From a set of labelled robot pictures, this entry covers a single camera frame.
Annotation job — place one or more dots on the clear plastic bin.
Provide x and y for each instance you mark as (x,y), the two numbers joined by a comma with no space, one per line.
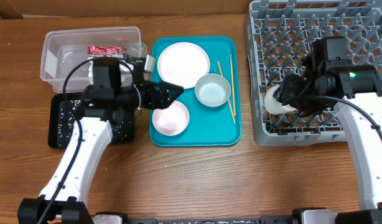
(63,50)

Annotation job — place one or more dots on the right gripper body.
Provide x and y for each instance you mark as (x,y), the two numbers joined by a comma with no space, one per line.
(286,92)

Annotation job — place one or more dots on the pile of rice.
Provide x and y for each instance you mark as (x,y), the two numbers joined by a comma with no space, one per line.
(123,130)

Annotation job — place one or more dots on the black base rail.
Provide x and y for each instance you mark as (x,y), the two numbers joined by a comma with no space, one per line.
(209,221)

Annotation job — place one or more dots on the white napkin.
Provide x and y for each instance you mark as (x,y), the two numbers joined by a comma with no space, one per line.
(126,77)

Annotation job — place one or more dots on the white paper cup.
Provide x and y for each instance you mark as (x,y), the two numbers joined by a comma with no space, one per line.
(271,104)

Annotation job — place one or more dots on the large white plate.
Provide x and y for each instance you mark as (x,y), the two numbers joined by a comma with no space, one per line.
(183,64)

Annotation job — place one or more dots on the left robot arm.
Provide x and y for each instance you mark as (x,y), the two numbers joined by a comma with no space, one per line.
(118,87)

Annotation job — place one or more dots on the grey bowl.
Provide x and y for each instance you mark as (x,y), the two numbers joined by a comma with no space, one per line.
(209,90)

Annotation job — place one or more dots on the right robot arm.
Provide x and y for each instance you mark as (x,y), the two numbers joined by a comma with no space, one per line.
(354,92)

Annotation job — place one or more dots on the wooden chopstick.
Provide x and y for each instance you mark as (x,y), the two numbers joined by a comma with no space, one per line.
(232,85)
(227,90)

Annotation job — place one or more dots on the black plastic tray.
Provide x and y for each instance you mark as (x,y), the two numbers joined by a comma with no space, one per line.
(54,109)

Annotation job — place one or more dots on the grey dishwasher rack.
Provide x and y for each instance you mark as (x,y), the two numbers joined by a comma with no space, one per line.
(278,34)

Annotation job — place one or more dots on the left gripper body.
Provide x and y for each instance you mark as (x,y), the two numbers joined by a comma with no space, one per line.
(129,96)

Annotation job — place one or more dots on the teal serving tray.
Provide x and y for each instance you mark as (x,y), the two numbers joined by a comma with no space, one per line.
(207,126)

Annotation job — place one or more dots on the red snack wrapper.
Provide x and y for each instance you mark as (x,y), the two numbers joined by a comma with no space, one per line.
(99,50)

